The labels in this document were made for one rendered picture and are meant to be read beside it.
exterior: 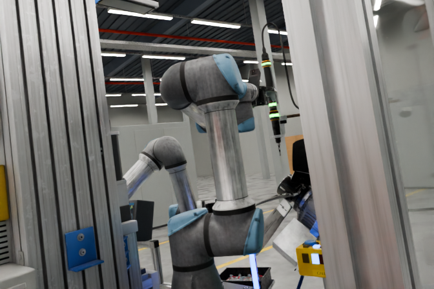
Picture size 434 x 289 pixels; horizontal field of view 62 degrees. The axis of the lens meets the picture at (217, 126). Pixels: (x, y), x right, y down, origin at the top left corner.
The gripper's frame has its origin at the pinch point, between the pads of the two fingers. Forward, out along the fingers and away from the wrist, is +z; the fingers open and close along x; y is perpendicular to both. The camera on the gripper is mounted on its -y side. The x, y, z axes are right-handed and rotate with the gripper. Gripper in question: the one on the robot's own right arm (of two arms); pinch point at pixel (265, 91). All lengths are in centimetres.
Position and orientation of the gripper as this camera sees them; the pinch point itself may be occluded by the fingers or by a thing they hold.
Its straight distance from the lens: 163.6
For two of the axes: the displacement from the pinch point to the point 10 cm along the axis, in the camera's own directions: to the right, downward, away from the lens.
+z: 4.6, 0.0, 8.9
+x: 8.8, -1.6, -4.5
